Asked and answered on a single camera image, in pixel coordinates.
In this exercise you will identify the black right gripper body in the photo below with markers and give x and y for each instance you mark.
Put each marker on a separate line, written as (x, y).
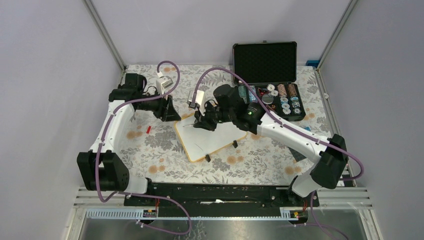
(216, 113)

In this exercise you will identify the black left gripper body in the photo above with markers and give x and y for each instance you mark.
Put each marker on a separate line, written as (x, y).
(156, 106)

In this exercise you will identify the yellow framed whiteboard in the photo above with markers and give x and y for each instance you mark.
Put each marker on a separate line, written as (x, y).
(199, 144)

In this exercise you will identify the red marker cap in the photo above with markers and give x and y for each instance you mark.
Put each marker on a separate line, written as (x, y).
(148, 129)

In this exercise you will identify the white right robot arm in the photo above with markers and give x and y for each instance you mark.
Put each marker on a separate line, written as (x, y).
(327, 153)

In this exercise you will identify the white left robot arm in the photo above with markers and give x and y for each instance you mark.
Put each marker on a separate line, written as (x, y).
(101, 167)

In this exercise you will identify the green poker chip stack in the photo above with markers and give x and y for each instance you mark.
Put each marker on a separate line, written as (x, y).
(243, 93)

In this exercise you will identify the black poker chip case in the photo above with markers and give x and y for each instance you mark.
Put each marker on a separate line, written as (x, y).
(269, 73)

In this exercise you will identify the grey lego baseplate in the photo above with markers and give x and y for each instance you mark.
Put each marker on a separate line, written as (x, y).
(297, 155)

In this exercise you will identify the blue box in corner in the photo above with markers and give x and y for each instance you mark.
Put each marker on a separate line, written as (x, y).
(312, 63)

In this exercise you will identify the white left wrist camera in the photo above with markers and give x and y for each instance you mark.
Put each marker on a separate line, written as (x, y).
(162, 83)

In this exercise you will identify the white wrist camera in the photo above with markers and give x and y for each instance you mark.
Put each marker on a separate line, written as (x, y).
(196, 100)
(162, 83)

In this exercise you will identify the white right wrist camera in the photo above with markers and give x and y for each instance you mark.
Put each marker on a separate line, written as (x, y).
(196, 100)

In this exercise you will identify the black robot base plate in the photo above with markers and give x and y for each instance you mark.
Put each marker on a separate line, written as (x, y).
(220, 200)

